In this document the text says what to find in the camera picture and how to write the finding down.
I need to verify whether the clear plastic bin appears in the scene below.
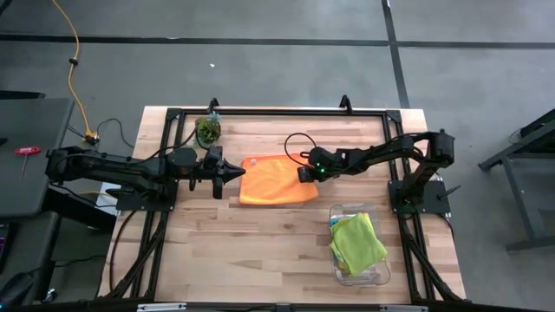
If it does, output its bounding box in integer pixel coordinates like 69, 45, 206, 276
328, 203, 393, 288

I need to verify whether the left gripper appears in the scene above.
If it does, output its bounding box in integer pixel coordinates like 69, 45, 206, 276
177, 146, 247, 183

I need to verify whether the yellow extension cable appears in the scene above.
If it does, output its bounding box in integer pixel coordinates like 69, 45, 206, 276
50, 0, 100, 145

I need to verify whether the small potted succulent plant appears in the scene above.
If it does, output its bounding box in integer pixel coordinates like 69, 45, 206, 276
193, 111, 223, 146

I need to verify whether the backlit keyboard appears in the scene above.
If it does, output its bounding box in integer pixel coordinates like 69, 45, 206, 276
0, 223, 10, 274

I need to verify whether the black metal desk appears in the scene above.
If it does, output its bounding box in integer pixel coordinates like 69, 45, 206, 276
478, 107, 555, 252

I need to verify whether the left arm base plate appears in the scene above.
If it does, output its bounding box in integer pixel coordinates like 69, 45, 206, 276
105, 177, 179, 212

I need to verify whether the red T-handle hex key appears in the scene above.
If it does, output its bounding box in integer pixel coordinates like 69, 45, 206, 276
14, 146, 42, 182

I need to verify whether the black aluminium table frame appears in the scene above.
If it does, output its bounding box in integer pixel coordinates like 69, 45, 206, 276
97, 94, 468, 304

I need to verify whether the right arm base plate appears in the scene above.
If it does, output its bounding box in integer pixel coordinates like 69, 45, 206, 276
388, 179, 461, 216

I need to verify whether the orange microfiber towel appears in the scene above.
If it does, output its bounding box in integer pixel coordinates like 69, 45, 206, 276
238, 153, 320, 206

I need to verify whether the silver metal bracket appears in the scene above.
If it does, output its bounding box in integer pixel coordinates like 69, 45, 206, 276
380, 304, 429, 312
137, 302, 187, 312

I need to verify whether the thin black floor cable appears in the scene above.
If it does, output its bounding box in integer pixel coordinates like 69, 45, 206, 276
69, 117, 135, 151

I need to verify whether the lime green microfiber towel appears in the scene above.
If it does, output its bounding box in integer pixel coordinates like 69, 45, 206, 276
328, 211, 389, 277

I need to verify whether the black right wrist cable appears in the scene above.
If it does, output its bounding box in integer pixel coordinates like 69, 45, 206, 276
284, 132, 318, 168

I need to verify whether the dark gray side table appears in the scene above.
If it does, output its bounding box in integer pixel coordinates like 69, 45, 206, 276
0, 97, 75, 218

